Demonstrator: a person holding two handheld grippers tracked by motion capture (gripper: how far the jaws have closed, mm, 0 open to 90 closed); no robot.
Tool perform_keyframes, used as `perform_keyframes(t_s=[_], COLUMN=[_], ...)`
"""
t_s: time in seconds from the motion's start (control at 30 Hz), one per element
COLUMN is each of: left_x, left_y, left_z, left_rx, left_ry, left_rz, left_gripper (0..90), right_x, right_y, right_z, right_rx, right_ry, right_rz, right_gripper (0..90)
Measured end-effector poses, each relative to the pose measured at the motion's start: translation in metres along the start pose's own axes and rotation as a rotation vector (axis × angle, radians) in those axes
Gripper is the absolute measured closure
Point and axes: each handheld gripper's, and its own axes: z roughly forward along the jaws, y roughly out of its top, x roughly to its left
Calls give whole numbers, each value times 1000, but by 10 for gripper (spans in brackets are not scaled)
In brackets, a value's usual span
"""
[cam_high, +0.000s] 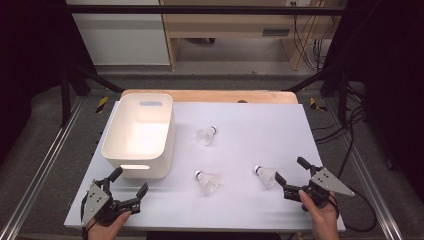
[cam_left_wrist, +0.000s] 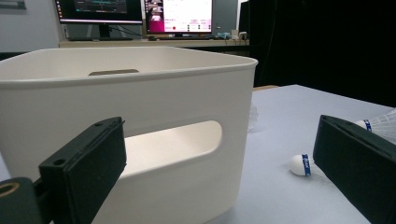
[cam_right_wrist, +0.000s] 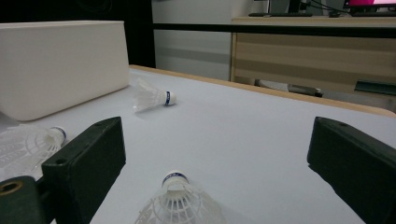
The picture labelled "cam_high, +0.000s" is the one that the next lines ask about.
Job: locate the wooden desk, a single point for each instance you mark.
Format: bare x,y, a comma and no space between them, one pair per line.
226,23

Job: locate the black horizontal frame bar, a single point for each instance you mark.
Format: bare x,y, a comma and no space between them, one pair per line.
200,9

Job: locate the white feather shuttlecock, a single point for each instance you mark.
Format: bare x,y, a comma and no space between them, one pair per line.
206,136
266,177
208,184

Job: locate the white cabinet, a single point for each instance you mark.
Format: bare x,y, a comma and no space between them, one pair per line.
123,36

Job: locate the aluminium floor rail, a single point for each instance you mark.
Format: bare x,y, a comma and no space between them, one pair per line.
370,186
36,180

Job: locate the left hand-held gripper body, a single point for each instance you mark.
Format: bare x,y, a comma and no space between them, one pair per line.
96,201

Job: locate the white table board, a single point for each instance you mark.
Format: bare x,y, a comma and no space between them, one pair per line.
250,150

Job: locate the yellow black floor tape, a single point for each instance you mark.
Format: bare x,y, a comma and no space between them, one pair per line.
315,105
102,104

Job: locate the black curtain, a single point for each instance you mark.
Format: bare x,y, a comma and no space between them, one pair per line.
390,83
30,66

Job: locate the black metal stand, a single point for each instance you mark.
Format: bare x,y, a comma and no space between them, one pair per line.
342,96
65,96

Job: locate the person's left hand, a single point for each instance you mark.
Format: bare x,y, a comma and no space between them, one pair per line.
108,231

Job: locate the white plastic storage bin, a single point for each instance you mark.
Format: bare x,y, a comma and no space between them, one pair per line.
140,133

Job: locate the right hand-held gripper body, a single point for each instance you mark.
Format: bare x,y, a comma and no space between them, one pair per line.
325,183

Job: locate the person's right hand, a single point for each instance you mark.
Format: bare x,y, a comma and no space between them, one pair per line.
325,221

